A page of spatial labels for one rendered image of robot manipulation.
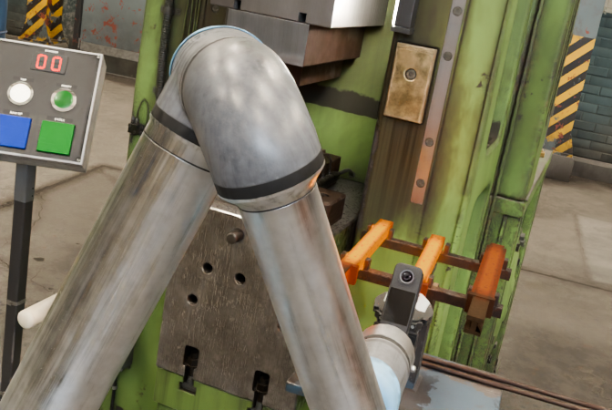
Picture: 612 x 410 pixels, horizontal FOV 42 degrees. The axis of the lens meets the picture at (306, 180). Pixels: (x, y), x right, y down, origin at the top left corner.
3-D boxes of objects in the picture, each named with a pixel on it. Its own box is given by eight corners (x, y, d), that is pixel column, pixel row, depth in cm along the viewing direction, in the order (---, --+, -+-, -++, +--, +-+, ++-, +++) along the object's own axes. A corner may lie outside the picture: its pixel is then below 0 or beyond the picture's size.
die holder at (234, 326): (293, 417, 190) (326, 240, 178) (155, 365, 201) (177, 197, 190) (363, 332, 241) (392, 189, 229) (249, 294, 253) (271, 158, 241)
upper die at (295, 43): (302, 67, 178) (310, 24, 176) (222, 49, 185) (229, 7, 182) (360, 57, 217) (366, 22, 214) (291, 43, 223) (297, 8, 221)
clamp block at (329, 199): (325, 231, 184) (330, 204, 182) (291, 221, 187) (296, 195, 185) (341, 219, 195) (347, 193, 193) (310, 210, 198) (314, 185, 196)
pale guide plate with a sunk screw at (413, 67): (420, 124, 184) (435, 49, 179) (382, 115, 186) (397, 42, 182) (422, 122, 185) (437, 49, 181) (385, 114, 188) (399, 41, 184)
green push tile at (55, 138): (68, 154, 186) (75, 124, 188) (35, 150, 185) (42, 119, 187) (70, 157, 188) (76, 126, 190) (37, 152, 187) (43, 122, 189)
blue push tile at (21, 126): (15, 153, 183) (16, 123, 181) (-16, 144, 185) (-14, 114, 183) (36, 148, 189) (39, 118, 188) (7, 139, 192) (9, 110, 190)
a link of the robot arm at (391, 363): (319, 428, 107) (332, 361, 105) (342, 386, 119) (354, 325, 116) (387, 450, 105) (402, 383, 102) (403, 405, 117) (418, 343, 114)
